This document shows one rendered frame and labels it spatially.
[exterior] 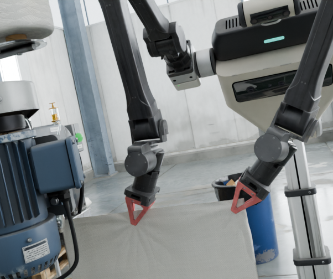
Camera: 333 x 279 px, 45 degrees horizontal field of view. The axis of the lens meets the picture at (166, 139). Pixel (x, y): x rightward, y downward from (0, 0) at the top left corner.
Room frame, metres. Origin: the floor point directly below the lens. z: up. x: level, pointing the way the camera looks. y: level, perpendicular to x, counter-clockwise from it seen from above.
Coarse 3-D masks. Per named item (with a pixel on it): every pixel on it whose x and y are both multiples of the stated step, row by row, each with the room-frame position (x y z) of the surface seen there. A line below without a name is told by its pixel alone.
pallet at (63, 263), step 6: (60, 252) 3.82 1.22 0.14; (66, 258) 3.96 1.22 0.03; (60, 264) 3.84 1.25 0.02; (66, 264) 3.85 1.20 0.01; (48, 270) 3.56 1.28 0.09; (54, 270) 3.71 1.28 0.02; (60, 270) 3.73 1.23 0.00; (36, 276) 3.45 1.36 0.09; (42, 276) 3.45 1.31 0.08; (48, 276) 3.54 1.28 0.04
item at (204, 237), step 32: (96, 224) 1.03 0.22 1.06; (128, 224) 1.01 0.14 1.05; (160, 224) 0.98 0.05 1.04; (192, 224) 0.95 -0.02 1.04; (224, 224) 0.92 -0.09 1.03; (96, 256) 1.04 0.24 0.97; (128, 256) 1.01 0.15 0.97; (160, 256) 0.99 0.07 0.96; (192, 256) 0.95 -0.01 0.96; (224, 256) 0.93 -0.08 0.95
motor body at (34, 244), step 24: (0, 144) 0.67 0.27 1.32; (24, 144) 0.69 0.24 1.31; (0, 168) 0.67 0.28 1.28; (24, 168) 0.69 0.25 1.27; (0, 192) 0.66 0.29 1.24; (24, 192) 0.68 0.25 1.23; (0, 216) 0.66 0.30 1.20; (24, 216) 0.68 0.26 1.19; (48, 216) 0.74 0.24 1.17; (0, 240) 0.65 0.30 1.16; (24, 240) 0.66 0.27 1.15; (48, 240) 0.69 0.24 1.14; (0, 264) 0.65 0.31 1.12; (24, 264) 0.66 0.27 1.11; (48, 264) 0.69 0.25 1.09
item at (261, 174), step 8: (256, 160) 0.89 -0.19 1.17; (248, 168) 0.92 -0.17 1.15; (256, 168) 0.87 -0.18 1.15; (264, 168) 0.86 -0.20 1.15; (272, 168) 0.86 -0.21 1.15; (280, 168) 0.86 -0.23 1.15; (248, 176) 0.86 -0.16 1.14; (256, 176) 0.87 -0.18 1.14; (264, 176) 0.86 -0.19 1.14; (272, 176) 0.86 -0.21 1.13; (256, 184) 0.85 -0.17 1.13; (264, 184) 0.87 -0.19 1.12; (264, 192) 0.84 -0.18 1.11
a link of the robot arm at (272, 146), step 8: (272, 120) 0.88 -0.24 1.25; (312, 120) 0.84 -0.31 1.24; (272, 128) 0.80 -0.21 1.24; (280, 128) 0.86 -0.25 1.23; (312, 128) 0.83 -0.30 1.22; (264, 136) 0.80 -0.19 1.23; (272, 136) 0.79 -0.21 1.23; (280, 136) 0.79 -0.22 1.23; (288, 136) 0.82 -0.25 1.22; (296, 136) 0.84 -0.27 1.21; (304, 136) 0.84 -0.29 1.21; (312, 136) 0.85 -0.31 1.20; (256, 144) 0.81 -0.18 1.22; (264, 144) 0.80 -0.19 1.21; (272, 144) 0.79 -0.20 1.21; (280, 144) 0.78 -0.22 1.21; (256, 152) 0.81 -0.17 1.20; (264, 152) 0.80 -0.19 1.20; (272, 152) 0.79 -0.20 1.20; (280, 152) 0.78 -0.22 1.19; (288, 152) 0.83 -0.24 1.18; (264, 160) 0.80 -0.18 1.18; (272, 160) 0.79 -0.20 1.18; (280, 160) 0.82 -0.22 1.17
